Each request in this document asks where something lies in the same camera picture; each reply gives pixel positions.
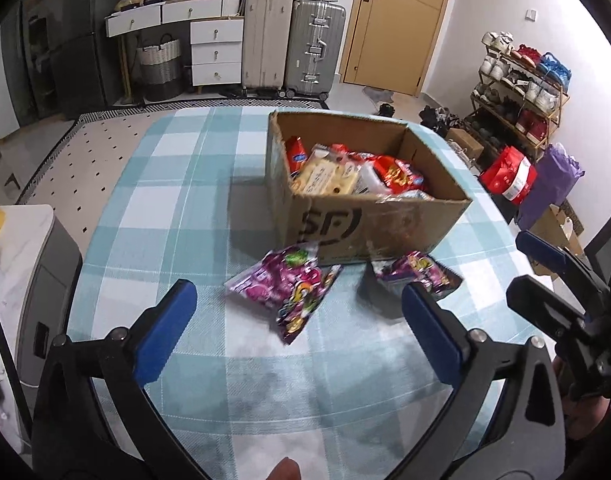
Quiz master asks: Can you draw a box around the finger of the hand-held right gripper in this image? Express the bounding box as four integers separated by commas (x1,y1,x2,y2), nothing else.
507,275,587,342
515,230,611,312

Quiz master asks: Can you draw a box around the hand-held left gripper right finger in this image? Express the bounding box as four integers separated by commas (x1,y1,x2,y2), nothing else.
380,282,569,480

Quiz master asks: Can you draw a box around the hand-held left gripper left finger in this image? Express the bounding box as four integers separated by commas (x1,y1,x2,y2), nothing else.
30,280,211,480

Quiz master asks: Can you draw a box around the purple snack bag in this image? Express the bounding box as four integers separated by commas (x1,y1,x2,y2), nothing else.
224,241,344,345
374,251,462,302

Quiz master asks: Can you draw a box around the red snack bag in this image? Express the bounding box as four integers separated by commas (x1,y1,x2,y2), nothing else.
370,154,427,194

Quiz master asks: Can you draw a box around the white snack bag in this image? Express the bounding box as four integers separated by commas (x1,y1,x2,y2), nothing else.
355,161,393,196

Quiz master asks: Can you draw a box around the beige snack packet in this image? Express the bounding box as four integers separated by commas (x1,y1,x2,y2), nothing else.
290,146,363,197

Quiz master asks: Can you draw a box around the red blue snack packet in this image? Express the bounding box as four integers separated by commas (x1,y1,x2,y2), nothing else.
284,136,309,177

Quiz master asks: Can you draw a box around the person's right hand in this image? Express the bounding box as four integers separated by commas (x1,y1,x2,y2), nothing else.
553,355,611,443

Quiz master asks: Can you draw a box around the person's left hand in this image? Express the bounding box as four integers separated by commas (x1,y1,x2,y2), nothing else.
267,456,303,480

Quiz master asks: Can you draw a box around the red shopping bag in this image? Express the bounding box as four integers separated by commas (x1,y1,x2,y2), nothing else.
478,145,539,207

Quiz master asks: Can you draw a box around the small cardboard box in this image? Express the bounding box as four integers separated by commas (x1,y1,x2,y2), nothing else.
444,127,487,162

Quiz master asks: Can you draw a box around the shoe rack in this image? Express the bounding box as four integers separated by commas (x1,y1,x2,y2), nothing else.
464,31,572,162

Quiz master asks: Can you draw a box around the woven laundry basket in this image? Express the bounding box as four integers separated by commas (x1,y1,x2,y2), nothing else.
136,33,183,103

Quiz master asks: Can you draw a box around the wooden door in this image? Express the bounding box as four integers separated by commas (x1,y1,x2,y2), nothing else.
339,0,457,98

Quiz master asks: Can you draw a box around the white drawer desk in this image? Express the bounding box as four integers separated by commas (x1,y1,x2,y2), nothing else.
104,0,247,97

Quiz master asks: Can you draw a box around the silver suitcase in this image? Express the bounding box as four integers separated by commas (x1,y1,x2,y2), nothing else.
284,0,347,101

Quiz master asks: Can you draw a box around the dark grey fridge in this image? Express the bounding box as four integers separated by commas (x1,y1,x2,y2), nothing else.
16,0,122,122

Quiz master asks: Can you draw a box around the beige suitcase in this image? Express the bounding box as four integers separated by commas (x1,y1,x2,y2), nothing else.
242,0,294,97

